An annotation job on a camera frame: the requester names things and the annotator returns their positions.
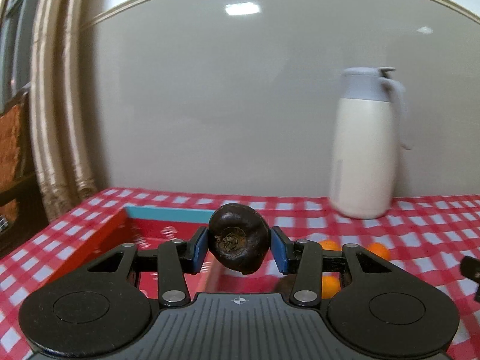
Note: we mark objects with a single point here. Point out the beige satin curtain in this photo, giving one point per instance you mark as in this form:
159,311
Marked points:
56,120

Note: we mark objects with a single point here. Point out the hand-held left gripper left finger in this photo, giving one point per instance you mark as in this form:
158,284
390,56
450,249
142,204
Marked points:
199,251

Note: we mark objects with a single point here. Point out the dark wooden sofa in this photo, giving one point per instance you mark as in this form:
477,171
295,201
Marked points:
22,225

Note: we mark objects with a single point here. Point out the red cardboard box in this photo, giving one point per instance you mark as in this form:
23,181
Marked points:
101,240

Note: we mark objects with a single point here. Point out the orange woven sofa cushion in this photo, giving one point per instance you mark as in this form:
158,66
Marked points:
15,138

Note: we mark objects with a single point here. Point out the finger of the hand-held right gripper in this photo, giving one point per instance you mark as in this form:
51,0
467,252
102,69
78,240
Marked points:
470,268

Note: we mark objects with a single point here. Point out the large dark mangosteen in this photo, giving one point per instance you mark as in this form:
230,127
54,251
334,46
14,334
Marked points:
243,232

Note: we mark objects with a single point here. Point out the barred window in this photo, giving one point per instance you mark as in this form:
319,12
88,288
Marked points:
15,26

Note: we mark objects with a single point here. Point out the red white checkered tablecloth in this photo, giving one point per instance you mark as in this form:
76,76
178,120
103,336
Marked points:
412,228

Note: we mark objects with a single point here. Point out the orange tangerine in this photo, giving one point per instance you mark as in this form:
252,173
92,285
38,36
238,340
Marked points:
378,249
330,245
330,285

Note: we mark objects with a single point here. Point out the white thermos jug grey lid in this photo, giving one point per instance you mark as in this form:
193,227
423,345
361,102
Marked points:
363,157

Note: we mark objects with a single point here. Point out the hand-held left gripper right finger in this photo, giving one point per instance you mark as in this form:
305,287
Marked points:
279,251

